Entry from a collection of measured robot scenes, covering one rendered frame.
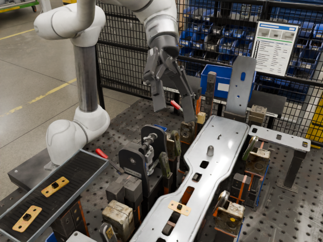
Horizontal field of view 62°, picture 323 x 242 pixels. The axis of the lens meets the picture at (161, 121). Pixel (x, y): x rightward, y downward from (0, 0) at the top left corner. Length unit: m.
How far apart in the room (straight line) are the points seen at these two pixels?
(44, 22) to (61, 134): 0.55
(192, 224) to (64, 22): 0.86
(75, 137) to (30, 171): 0.34
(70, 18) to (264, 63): 1.12
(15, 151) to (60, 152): 1.68
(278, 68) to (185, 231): 1.11
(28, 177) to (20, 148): 1.56
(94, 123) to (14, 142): 1.84
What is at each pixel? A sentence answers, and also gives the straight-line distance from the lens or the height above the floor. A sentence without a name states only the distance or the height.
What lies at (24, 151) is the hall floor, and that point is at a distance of 3.11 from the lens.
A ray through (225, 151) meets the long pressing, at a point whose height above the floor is 1.00.
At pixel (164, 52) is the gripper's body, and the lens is 0.71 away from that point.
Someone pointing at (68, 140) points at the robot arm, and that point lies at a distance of 1.46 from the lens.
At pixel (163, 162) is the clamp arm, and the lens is 1.11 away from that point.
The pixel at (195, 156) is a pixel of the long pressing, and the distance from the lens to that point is 1.25.
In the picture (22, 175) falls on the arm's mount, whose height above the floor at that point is 0.77.
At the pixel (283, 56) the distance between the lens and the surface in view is 1.70.
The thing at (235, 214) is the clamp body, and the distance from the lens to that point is 1.01.
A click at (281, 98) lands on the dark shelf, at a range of 1.76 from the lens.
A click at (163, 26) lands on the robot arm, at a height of 1.64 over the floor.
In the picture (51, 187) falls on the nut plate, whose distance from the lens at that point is 0.96.
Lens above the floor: 1.84
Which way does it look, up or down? 35 degrees down
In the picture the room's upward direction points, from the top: straight up
